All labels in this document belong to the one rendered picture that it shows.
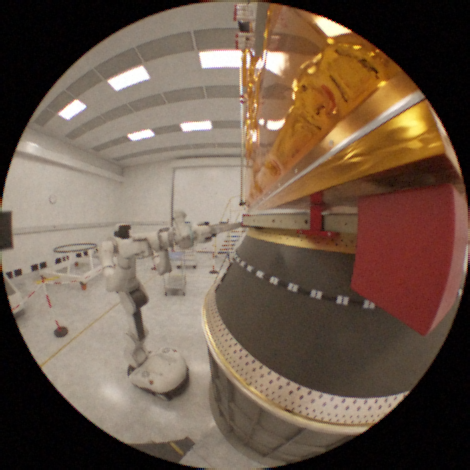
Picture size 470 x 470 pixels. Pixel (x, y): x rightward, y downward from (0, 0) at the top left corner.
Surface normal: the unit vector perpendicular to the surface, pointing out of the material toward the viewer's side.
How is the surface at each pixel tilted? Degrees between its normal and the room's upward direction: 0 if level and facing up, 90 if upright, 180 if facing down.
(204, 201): 90
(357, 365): 62
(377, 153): 90
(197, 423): 0
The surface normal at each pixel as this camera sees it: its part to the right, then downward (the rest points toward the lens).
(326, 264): -0.66, -0.42
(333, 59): -0.84, 0.54
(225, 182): 0.02, 0.09
